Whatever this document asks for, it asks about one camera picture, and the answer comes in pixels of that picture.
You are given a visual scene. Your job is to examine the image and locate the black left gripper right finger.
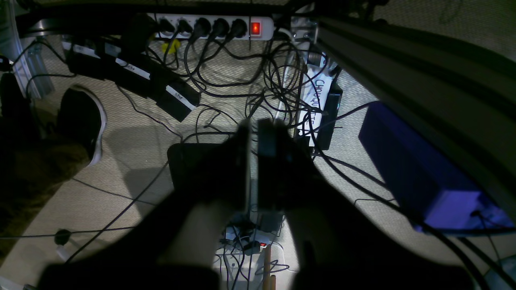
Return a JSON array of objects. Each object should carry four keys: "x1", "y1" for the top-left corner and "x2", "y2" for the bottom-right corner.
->
[{"x1": 258, "y1": 120, "x2": 475, "y2": 290}]

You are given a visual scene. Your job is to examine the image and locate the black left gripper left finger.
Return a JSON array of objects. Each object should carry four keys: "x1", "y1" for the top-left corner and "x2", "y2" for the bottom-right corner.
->
[{"x1": 40, "y1": 121, "x2": 250, "y2": 290}]

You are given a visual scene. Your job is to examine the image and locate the small white power strip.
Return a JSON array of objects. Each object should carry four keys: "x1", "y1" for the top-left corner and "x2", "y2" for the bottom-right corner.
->
[{"x1": 219, "y1": 226, "x2": 273, "y2": 256}]

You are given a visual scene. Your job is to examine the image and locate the blue box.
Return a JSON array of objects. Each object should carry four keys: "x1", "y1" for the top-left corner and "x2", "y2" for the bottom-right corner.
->
[{"x1": 359, "y1": 101, "x2": 515, "y2": 236}]

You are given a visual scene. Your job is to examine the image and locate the white labelled device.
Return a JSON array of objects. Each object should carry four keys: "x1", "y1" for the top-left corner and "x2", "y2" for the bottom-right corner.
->
[{"x1": 295, "y1": 64, "x2": 337, "y2": 147}]

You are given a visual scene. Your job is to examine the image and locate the black power adapter brick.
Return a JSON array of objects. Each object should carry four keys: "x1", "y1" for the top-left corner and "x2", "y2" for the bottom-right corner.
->
[{"x1": 61, "y1": 36, "x2": 200, "y2": 122}]

